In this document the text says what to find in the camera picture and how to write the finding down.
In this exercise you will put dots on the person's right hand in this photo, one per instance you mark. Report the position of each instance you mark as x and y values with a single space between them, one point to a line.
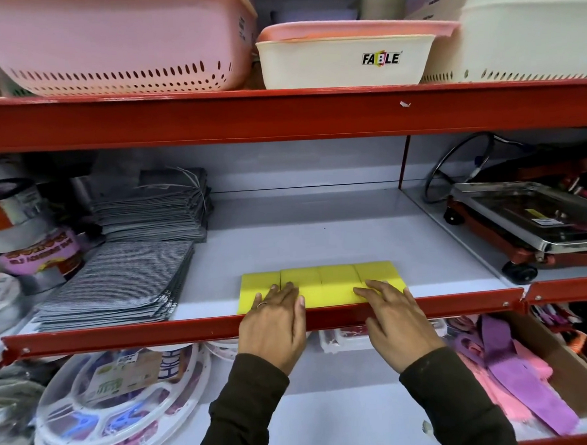
400 329

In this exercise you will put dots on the person's left hand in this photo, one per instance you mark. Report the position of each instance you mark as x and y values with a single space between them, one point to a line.
272 331

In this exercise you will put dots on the person's left thumb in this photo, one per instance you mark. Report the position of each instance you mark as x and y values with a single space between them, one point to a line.
302 313

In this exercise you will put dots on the person's right middle finger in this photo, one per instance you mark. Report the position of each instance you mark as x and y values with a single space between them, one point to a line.
379 290

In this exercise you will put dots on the person's right little finger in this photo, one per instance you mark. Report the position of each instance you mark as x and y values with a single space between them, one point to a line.
409 308

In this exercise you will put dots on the person's right forearm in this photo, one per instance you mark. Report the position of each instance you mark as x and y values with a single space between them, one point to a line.
455 403

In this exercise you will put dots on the person's left forearm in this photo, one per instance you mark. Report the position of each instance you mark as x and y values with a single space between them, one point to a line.
244 414

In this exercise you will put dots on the white round peg hanger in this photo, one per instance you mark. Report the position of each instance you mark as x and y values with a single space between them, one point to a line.
224 349
116 401

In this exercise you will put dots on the pile of purple pink cloth strips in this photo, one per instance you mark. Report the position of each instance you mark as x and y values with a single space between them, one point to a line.
512 370

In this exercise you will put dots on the brown cardboard box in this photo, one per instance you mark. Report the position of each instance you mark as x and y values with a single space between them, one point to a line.
566 362

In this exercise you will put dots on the pile of colourful small goods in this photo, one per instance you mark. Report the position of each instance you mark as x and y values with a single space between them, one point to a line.
584 337

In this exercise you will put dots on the tied stack of grey cloths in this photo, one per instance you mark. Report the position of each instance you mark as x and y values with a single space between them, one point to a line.
155 212

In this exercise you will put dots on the loose stack of grey cloths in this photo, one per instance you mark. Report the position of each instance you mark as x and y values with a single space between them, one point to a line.
120 283

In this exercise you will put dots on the red metal shelving rack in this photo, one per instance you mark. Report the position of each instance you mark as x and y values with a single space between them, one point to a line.
268 114

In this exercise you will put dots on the white tub with pink lid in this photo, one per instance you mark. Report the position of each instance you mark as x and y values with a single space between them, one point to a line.
344 60

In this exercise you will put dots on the silver tape roll pink label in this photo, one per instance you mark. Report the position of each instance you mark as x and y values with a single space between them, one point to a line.
45 257

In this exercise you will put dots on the cream plastic container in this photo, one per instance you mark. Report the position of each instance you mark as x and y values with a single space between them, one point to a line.
382 4

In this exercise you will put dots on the cream perforated plastic basket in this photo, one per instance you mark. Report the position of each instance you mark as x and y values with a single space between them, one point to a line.
519 36

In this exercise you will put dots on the silver tape roll white label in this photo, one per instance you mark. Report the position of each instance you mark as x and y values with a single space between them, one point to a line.
0 299

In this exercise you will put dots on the silver tape roll orange label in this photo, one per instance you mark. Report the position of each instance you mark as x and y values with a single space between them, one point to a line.
8 220

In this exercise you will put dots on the clear plastic bags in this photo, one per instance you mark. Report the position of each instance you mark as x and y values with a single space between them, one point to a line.
11 416

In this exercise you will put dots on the pink perforated plastic basket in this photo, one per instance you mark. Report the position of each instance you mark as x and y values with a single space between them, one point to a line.
117 37

